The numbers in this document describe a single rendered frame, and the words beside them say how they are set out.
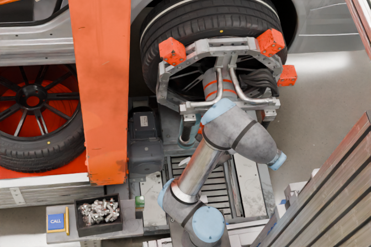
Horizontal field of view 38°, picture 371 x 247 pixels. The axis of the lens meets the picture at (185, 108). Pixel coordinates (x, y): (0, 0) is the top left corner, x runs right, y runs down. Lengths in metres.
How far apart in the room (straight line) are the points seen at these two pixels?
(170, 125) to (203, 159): 1.22
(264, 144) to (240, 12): 0.75
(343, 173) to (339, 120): 2.37
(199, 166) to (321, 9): 1.02
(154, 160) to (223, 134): 1.07
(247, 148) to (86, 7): 0.64
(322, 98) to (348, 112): 0.18
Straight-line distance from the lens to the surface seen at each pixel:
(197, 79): 2.53
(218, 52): 2.20
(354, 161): 1.12
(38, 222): 3.04
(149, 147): 2.72
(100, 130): 2.03
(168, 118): 3.01
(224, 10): 2.24
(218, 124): 1.68
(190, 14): 2.24
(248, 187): 3.07
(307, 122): 3.45
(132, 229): 2.52
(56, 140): 2.64
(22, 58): 2.54
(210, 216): 1.93
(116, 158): 2.26
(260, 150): 1.68
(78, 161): 2.85
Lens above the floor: 2.85
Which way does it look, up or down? 59 degrees down
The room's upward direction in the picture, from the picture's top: 12 degrees clockwise
